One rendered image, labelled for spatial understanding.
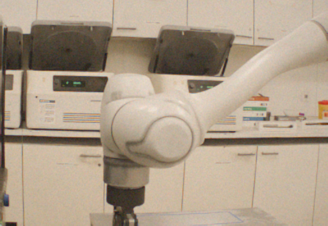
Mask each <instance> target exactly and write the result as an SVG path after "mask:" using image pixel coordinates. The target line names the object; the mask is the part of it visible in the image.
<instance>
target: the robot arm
mask: <svg viewBox="0 0 328 226"><path fill-rule="evenodd" d="M325 61H328V10H327V11H326V12H323V13H321V14H319V15H317V16H316V17H315V18H313V19H311V20H309V21H307V22H305V23H304V24H302V25H301V26H300V27H298V28H297V29H296V30H295V31H292V32H291V33H290V34H289V35H287V36H286V37H284V38H282V39H281V40H279V41H278V42H276V43H275V44H273V45H272V46H269V47H267V48H266V49H265V50H263V51H261V52H259V54H257V55H255V56H254V57H253V58H252V59H251V60H249V61H248V62H246V63H245V64H244V65H243V66H242V67H241V68H239V69H238V70H237V71H236V72H235V73H233V74H232V75H231V76H230V77H229V78H227V79H226V81H224V82H223V83H222V84H220V85H218V86H216V87H214V88H212V89H209V90H206V91H204V92H201V93H187V92H185V91H183V90H182V89H177V90H172V91H169V92H164V93H159V94H155V92H154V88H153V85H152V83H151V80H149V78H148V77H147V76H144V75H141V74H118V75H114V76H112V77H111V78H109V80H108V82H107V85H106V86H105V88H104V93H103V96H102V101H101V114H100V138H101V144H102V147H103V154H104V157H103V182H104V183H106V184H107V188H106V201H107V203H109V204H110V205H112V206H113V219H112V222H113V226H138V218H136V214H135V213H134V208H135V207H136V206H140V205H143V204H144V201H145V185H147V184H148V183H149V174H150V168H157V169H165V168H171V167H175V166H177V165H179V164H180V163H182V162H183V161H184V160H186V159H187V158H188V157H189V156H191V154H192V152H193V151H194V150H195V149H196V147H198V146H199V145H200V144H202V143H203V141H204V136H205V134H206V133H207V131H208V129H209V128H210V127H212V126H213V125H215V124H216V123H218V122H219V121H221V120H223V118H225V117H227V116H228V115H230V114H231V113H232V112H234V111H235V110H237V109H238V108H239V107H240V106H242V105H243V104H245V103H246V101H248V100H249V98H251V97H252V96H253V95H254V94H255V93H257V92H258V91H259V90H260V89H261V88H262V87H264V86H265V85H266V84H267V83H268V82H269V81H270V80H272V79H273V78H274V77H275V76H278V75H279V74H283V73H285V72H287V71H290V70H293V69H297V68H301V67H305V66H310V65H315V64H319V63H323V62H325Z"/></svg>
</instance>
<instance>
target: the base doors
mask: <svg viewBox="0 0 328 226"><path fill-rule="evenodd" d="M251 152H252V153H253V154H255V155H245V156H238V153H240V154H250V153H251ZM262 152H263V153H265V152H269V153H274V152H275V153H278V155H273V154H263V155H262ZM82 154H84V155H97V154H98V155H99V156H101V157H81V156H79V155H82ZM22 157H23V171H22ZM103 157H104V154H103V147H73V145H23V148H22V145H21V144H5V156H4V159H5V167H6V168H7V169H8V182H7V186H6V194H9V195H10V203H9V207H5V206H4V207H5V212H6V222H17V226H90V219H89V214H90V213H103V208H104V213H113V206H112V205H110V204H109V203H107V201H106V188H107V184H106V183H104V182H103ZM214 161H215V162H226V161H232V164H225V165H214ZM56 162H61V163H74V165H70V166H60V165H56ZM99 163H100V164H101V166H98V164H99ZM22 173H23V187H22ZM23 188H24V195H23V199H22V190H23ZM103 190H104V191H103ZM23 201H24V212H23ZM250 207H258V208H260V209H262V210H263V211H264V212H266V213H268V214H270V215H272V216H274V217H275V218H276V219H278V220H281V221H282V222H283V223H285V224H287V225H288V226H328V144H309V145H267V146H255V145H246V146H222V147H196V149H195V150H194V151H193V152H192V154H191V156H189V157H188V158H187V159H186V160H184V161H183V162H182V163H180V164H179V165H177V166H175V167H171V168H165V169H157V168H150V174H149V183H148V184H147V185H145V201H144V204H143V205H140V206H136V207H135V208H134V213H164V212H178V211H208V210H217V209H237V208H250ZM23 215H24V224H23Z"/></svg>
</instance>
